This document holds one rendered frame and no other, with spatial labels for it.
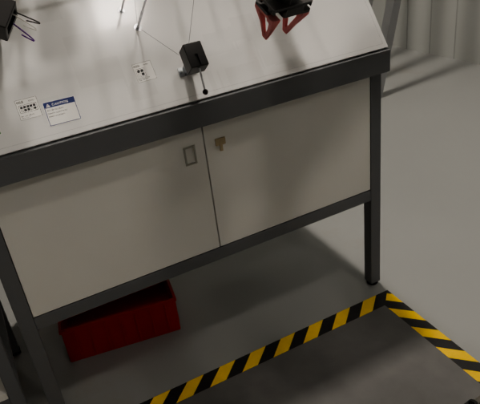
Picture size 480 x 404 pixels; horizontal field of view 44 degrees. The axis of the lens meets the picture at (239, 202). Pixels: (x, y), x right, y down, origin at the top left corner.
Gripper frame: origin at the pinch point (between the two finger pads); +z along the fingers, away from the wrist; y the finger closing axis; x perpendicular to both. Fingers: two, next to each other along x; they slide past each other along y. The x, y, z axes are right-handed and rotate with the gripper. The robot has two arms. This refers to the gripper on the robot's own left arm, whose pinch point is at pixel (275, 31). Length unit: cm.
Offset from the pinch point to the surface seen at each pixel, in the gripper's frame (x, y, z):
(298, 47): -12.6, -22.6, 21.5
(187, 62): -13.2, 12.7, 15.4
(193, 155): -5.4, 12.0, 42.1
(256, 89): -7.0, -5.6, 25.5
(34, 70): -29, 44, 21
